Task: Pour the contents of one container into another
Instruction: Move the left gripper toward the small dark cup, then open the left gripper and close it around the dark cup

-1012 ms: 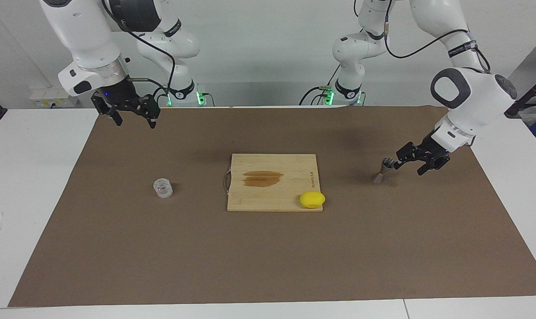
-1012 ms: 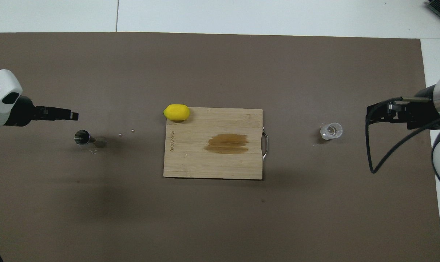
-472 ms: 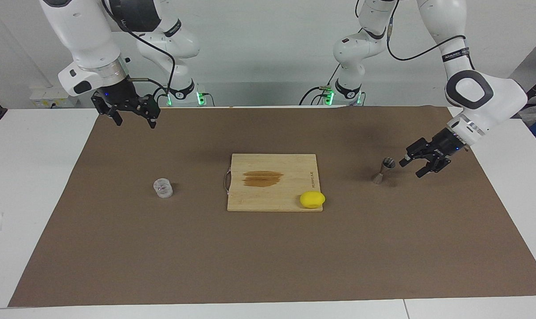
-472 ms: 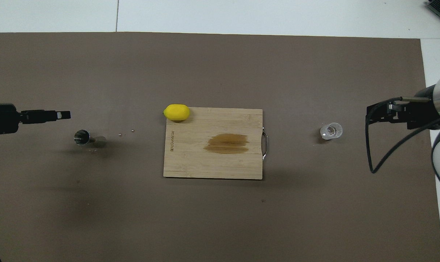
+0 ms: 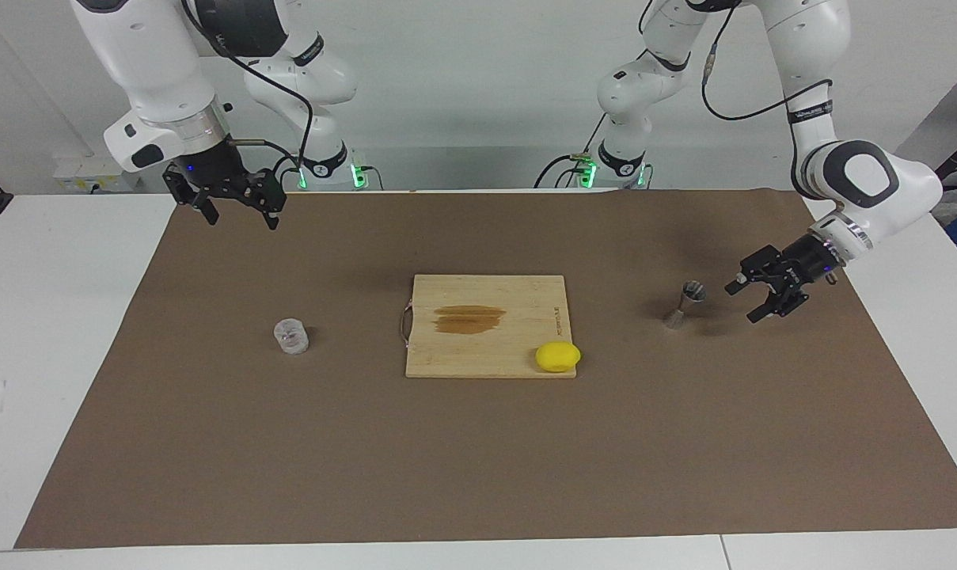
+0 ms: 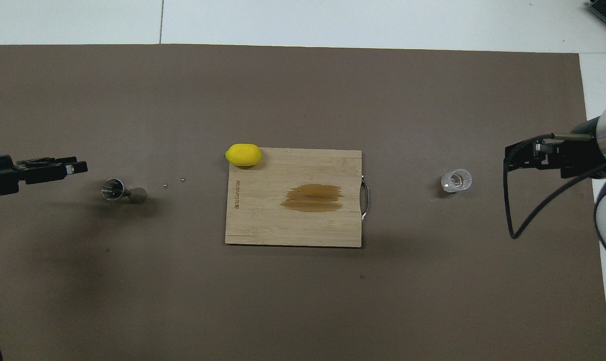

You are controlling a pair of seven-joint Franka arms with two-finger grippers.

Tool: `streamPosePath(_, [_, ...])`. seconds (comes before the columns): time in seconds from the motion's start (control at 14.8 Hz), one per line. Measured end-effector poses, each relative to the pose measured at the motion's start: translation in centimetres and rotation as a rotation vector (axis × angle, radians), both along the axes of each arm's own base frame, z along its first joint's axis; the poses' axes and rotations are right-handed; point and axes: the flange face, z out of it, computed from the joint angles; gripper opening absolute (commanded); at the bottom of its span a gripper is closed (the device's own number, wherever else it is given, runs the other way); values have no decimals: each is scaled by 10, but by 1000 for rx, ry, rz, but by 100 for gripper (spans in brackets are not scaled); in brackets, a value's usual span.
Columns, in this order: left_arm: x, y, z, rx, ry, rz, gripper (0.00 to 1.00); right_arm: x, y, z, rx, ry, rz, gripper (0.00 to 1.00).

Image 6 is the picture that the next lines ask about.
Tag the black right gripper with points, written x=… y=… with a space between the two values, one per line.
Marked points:
x=583 y=158

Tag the clear glass cup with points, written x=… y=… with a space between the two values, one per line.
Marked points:
x=455 y=181

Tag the steel double jigger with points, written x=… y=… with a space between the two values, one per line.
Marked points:
x=113 y=190

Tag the yellow lemon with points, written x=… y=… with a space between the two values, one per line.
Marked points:
x=243 y=155

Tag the wooden cutting board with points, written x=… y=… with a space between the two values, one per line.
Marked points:
x=292 y=230

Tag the brown table mat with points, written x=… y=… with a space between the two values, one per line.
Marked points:
x=302 y=311

